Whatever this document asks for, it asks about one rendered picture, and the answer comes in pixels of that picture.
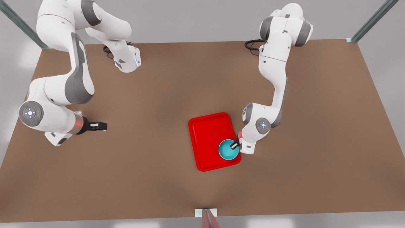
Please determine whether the teal bowl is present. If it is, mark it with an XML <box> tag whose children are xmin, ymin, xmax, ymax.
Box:
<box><xmin>218</xmin><ymin>139</ymin><xmax>240</xmax><ymax>160</ymax></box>

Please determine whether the red rectangular tray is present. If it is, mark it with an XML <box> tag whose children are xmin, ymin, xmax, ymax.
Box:
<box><xmin>188</xmin><ymin>112</ymin><xmax>241</xmax><ymax>172</ymax></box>

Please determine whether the black cable loop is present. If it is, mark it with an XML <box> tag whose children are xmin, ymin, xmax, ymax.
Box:
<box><xmin>103</xmin><ymin>41</ymin><xmax>134</xmax><ymax>60</ymax></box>
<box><xmin>244</xmin><ymin>39</ymin><xmax>265</xmax><ymax>57</ymax></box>

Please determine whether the silver frame post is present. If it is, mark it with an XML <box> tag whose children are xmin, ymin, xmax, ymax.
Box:
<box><xmin>194</xmin><ymin>208</ymin><xmax>221</xmax><ymax>228</ymax></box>
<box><xmin>346</xmin><ymin>0</ymin><xmax>400</xmax><ymax>43</ymax></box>
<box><xmin>0</xmin><ymin>0</ymin><xmax>52</xmax><ymax>50</ymax></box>

